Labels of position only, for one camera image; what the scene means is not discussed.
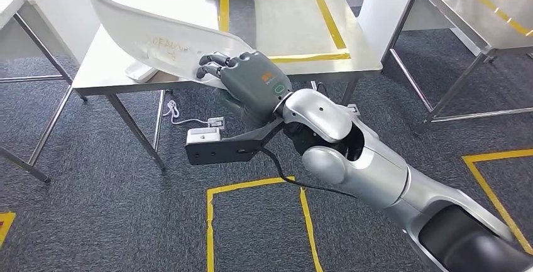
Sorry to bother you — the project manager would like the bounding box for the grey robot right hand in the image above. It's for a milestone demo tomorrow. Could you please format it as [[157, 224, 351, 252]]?
[[195, 50, 294, 129]]

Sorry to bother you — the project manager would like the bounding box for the white curved plastic part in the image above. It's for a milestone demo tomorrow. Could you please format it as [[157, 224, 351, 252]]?
[[88, 0, 255, 92]]

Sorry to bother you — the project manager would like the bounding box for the steel workbench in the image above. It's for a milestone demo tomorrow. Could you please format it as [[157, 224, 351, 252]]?
[[71, 0, 384, 173]]

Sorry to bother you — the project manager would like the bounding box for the small white plastic piece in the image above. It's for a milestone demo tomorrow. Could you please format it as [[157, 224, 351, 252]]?
[[124, 61, 160, 84]]

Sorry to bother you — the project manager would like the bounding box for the white cabinet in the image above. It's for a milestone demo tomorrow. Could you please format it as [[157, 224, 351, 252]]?
[[26, 0, 102, 66], [358, 0, 457, 61]]

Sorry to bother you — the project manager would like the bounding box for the steel table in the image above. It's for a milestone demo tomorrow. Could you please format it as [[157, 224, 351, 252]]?
[[382, 0, 533, 134]]

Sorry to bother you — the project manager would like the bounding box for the white top metal table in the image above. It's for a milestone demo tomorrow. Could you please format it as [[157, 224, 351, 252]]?
[[0, 0, 89, 184]]

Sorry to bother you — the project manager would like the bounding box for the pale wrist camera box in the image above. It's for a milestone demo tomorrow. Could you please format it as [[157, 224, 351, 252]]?
[[185, 126, 221, 145]]

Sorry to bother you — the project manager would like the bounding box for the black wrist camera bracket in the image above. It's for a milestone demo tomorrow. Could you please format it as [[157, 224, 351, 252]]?
[[185, 117, 286, 166]]

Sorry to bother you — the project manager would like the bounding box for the yellow tape frame on workbench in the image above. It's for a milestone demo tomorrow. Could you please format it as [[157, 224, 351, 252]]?
[[218, 0, 352, 63]]

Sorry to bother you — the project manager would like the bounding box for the white power cable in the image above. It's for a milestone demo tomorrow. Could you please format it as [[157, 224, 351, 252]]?
[[162, 99, 210, 126]]

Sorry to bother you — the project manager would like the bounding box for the black camera cable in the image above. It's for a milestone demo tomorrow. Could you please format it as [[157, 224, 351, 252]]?
[[258, 80, 358, 199]]

